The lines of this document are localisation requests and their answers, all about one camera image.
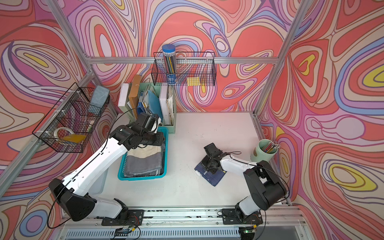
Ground blue folder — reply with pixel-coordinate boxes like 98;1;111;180
147;91;164;121

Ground green pencil cup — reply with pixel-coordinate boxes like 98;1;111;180
251;139;280;163

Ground white tape roll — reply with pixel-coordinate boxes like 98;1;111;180
54;127;74;139

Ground grey blue sponge block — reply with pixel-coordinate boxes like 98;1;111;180
90;86;110;108

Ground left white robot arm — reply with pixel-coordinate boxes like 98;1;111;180
49;113;165;223

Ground left black wire basket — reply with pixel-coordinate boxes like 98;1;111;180
33;83;110;153

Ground white binder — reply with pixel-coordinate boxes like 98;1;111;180
159;85;171;126

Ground yellow card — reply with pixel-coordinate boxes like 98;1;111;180
61;134;87;144

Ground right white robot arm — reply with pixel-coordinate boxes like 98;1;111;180
195;143;288;221

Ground navy pillowcase with yellow stripe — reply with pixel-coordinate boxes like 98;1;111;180
195;163;226;187

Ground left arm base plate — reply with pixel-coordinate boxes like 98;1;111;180
102;210;144;226

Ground white book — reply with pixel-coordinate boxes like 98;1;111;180
118;83;130;112

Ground beige and grey pillowcase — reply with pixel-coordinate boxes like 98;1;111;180
124;146;164;178

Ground brown folder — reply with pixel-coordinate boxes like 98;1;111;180
129;75;142;119

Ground blue lidded pencil tube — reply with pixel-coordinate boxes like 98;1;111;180
162;44;177;86

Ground black wire basket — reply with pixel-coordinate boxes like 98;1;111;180
151;51;217;86
33;83;110;153

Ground back black wire basket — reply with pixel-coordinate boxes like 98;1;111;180
151;51;217;86

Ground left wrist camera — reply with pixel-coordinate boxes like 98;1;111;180
151;118;161;133

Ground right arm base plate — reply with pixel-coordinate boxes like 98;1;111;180
218;209;264;226

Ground yellow sticky notes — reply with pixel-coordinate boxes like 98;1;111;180
187;77;201;87

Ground teal plastic basket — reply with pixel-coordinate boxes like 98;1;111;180
118;127;169;181

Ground green file organizer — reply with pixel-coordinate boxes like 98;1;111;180
137;83;177;134

